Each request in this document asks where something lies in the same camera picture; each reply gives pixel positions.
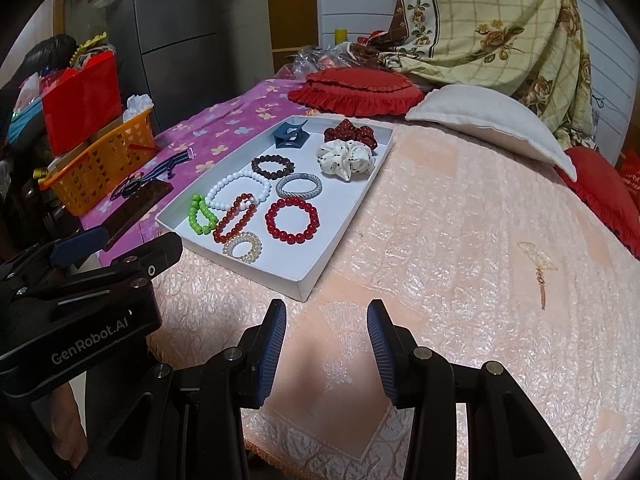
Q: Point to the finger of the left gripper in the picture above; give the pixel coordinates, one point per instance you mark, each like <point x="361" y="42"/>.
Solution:
<point x="148" y="260"/>
<point x="37" y="261"/>

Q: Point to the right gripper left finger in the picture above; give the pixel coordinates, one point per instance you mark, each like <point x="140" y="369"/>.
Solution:
<point x="147" y="420"/>

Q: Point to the person's left hand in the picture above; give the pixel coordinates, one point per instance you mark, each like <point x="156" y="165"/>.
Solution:
<point x="70" y="441"/>

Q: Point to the cream dotted scrunchie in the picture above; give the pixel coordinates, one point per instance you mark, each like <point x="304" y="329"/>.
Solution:
<point x="345" y="159"/>

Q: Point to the red box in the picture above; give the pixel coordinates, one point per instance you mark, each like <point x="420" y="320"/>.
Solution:
<point x="79" y="103"/>

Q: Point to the red shopping bag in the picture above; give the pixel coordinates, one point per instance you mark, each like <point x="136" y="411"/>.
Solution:
<point x="630" y="174"/>

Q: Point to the grey refrigerator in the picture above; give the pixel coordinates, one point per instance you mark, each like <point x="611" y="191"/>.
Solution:
<point x="189" y="54"/>

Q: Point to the dark red dotted scrunchie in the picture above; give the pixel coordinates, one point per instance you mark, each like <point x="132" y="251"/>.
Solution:
<point x="347" y="131"/>

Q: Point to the orange plastic basket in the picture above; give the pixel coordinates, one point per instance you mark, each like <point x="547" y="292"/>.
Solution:
<point x="98" y="169"/>

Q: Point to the pink bedspread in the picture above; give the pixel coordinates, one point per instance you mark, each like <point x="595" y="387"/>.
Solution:
<point x="484" y="256"/>

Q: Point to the clear plastic bag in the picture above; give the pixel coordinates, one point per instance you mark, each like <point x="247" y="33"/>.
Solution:
<point x="313" y="59"/>

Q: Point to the blue hair claw clip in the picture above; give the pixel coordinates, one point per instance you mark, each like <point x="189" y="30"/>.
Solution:
<point x="288" y="135"/>

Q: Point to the red ruffled cushion left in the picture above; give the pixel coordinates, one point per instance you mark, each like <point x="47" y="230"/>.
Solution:
<point x="358" y="92"/>

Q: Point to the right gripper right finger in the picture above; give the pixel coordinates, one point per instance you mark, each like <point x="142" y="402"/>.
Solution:
<point x="507" y="437"/>

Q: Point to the purple floral sheet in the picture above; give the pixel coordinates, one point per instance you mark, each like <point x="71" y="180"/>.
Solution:
<point x="210" y="135"/>

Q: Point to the red ruffled cushion right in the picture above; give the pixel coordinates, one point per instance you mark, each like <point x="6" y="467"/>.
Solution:
<point x="602" y="189"/>

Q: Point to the dark brown wallet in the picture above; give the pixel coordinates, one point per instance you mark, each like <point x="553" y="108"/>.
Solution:
<point x="123" y="218"/>

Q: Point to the white pillow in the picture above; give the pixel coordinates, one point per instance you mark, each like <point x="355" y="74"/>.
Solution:
<point x="497" y="119"/>

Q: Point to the red ruffled cushion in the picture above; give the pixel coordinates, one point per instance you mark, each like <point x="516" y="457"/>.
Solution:
<point x="358" y="92"/>
<point x="602" y="189"/>

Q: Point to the floral yellow quilt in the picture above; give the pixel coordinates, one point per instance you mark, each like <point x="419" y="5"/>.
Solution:
<point x="535" y="51"/>

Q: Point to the white tray box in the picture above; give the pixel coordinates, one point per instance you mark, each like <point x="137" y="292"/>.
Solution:
<point x="298" y="223"/>

